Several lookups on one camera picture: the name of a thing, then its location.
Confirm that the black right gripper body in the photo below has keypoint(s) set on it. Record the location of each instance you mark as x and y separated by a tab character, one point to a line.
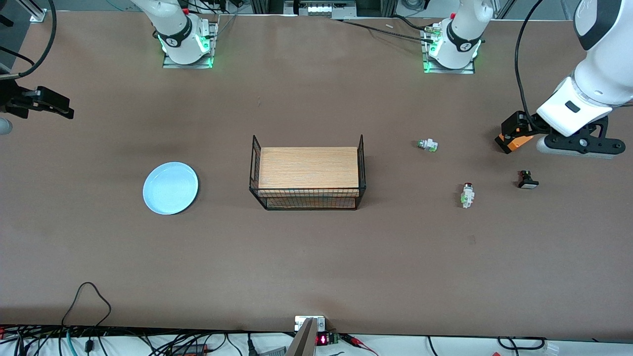
11	100

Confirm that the red push button switch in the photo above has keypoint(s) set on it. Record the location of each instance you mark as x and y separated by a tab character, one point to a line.
468	197

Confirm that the light blue round plate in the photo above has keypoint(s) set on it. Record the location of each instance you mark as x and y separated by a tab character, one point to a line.
170	188

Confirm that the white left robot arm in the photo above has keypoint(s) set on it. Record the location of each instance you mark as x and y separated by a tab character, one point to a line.
603	74

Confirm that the grey power strip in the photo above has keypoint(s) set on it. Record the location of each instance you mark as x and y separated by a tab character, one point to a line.
321	9

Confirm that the black power adapter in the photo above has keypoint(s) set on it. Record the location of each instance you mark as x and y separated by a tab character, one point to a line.
190	349

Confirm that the red digit display module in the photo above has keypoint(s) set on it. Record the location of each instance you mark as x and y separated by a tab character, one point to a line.
322	339

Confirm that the grey metal beam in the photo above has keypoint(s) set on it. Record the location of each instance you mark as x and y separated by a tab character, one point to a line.
302	343

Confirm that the black push button switch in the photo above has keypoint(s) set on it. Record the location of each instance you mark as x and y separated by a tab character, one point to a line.
528	184

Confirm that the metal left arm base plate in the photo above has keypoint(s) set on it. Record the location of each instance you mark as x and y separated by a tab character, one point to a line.
465	71

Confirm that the green push button switch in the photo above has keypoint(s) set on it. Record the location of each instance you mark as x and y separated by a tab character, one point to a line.
428	145

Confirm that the aluminium frame profile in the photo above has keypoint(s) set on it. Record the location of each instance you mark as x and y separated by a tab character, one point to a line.
37	11

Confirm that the silver mounting bracket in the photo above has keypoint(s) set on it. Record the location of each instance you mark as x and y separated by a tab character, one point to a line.
321	324

